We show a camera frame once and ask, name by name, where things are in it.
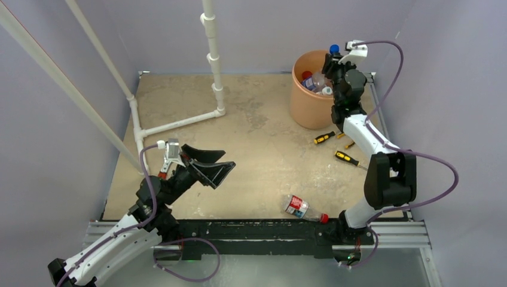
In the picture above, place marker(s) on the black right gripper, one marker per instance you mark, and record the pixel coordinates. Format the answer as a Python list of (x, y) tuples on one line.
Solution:
[(332, 64)]

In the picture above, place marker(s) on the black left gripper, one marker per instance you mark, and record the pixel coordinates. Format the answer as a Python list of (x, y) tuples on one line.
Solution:
[(208, 174)]

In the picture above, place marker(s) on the crushed white cap bottle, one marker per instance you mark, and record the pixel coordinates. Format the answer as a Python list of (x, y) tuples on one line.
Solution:
[(327, 91)]

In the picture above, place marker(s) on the small blue Pepsi bottle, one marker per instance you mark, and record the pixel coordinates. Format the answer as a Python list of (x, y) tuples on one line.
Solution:
[(316, 83)]

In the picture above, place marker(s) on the red cap clear bottle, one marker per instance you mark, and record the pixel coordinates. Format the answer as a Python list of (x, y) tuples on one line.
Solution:
[(306, 75)]

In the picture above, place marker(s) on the red blue label bottle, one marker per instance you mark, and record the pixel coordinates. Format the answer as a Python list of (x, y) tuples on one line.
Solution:
[(301, 209)]

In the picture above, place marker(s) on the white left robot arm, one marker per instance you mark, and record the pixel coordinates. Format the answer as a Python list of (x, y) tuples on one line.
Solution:
[(149, 222)]

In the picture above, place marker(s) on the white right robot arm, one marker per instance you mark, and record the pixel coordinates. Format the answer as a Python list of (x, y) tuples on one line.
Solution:
[(391, 176)]

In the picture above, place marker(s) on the orange plastic bin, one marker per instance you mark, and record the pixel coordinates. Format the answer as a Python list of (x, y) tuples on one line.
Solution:
[(308, 109)]

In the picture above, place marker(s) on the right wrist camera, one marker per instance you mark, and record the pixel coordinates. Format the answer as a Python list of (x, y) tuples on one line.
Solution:
[(358, 51)]

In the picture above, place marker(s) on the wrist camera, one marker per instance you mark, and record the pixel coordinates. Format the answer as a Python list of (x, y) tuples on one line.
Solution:
[(358, 51), (171, 149)]

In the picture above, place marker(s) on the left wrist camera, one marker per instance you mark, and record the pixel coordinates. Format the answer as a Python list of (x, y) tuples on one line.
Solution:
[(171, 149)]

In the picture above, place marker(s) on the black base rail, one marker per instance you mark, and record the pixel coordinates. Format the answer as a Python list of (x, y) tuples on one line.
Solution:
[(264, 237)]

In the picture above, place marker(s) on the white PVC pipe frame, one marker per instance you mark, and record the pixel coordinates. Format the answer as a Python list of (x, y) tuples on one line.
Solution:
[(23, 37)]

